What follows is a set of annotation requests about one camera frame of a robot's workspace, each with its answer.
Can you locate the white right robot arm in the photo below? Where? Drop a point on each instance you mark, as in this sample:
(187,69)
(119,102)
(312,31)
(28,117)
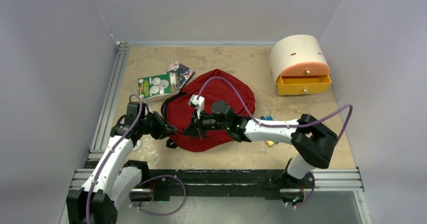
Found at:
(313,141)

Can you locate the floral dark cover book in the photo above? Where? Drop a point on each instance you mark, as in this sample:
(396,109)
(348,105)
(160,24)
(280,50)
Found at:
(184,73)

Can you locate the yellow marker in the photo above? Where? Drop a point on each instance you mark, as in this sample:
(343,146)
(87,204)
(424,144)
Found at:
(270,143)

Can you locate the green activity book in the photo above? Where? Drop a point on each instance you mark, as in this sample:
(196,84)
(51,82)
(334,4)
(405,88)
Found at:
(158,87)

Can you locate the white blue marker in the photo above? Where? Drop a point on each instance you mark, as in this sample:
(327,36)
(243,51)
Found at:
(266,118)

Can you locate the red student backpack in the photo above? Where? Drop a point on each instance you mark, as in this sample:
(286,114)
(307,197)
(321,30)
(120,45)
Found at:
(178,113)

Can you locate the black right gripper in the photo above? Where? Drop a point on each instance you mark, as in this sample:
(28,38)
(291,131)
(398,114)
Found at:
(195,129)

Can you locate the orange upper drawer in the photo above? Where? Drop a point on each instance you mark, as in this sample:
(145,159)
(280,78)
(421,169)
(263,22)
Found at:
(303,69)

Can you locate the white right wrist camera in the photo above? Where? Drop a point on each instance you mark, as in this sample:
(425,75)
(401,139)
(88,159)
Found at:
(197,102)

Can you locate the white blue oval case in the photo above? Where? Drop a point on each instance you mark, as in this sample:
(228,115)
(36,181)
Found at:
(137,146)

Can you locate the aluminium frame rails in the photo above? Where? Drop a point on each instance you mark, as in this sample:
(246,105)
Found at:
(339,194)

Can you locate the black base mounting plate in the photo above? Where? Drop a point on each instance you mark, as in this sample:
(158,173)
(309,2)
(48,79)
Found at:
(271,184)

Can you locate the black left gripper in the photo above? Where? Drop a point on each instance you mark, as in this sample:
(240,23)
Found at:
(163,129)

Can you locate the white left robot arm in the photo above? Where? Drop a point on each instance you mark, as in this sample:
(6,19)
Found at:
(100,196)

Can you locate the cream rounded drawer cabinet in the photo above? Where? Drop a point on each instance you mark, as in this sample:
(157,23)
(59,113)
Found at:
(296,49)

